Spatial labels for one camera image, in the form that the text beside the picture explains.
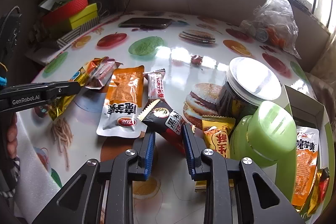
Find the black red snack packet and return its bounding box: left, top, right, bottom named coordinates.
left=137, top=99, right=187, bottom=156

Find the orange white konjac snack pouch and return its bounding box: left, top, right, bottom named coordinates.
left=96, top=65, right=145, bottom=139

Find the pink red wafer packet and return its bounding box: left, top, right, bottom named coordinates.
left=143, top=69, right=166, bottom=102

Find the pink silver snack packet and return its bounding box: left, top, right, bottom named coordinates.
left=85, top=57, right=122, bottom=90

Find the black red nut packet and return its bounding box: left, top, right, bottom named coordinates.
left=307, top=167, right=330, bottom=216

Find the plaid sleeve forearm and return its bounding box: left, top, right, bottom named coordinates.
left=1, top=157, right=21, bottom=199

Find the left hand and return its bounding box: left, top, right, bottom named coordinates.
left=7, top=113, right=18, bottom=159

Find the yellow peanut crisp packet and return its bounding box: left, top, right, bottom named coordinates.
left=194, top=115, right=236, bottom=192

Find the striped black white box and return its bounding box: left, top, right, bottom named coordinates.
left=56, top=16, right=100, bottom=49

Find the green plastic jar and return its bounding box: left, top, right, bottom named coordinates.
left=230, top=101, right=297, bottom=201

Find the yellow green box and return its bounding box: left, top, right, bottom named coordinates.
left=49, top=3, right=98, bottom=32

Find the green white gift box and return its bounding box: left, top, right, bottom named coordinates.
left=271, top=85, right=335, bottom=223

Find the black smartphone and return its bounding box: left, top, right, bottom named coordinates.
left=118, top=18, right=173, bottom=29

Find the floral beige curtain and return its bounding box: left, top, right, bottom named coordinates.
left=306, top=38, right=335, bottom=123

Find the clear plastic bag with items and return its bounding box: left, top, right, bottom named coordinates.
left=239, top=0, right=301, bottom=59

